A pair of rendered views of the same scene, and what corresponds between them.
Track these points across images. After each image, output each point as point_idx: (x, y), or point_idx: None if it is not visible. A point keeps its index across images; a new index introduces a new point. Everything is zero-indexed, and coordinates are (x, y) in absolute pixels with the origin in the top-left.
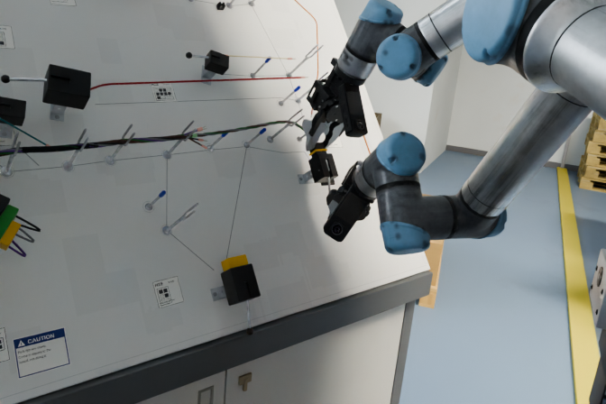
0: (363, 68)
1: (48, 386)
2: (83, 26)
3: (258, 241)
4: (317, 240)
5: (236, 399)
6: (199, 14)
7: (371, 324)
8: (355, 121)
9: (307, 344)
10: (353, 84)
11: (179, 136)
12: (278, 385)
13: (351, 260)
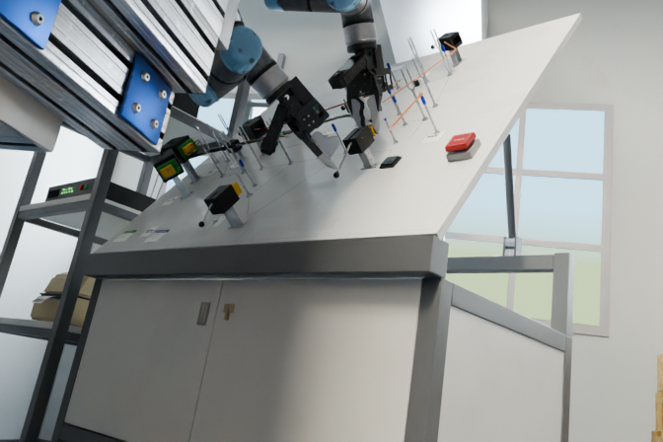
0: (346, 33)
1: (142, 248)
2: None
3: (289, 201)
4: (331, 202)
5: (221, 329)
6: (396, 94)
7: (360, 307)
8: (334, 73)
9: (283, 298)
10: (348, 50)
11: None
12: (253, 334)
13: (345, 217)
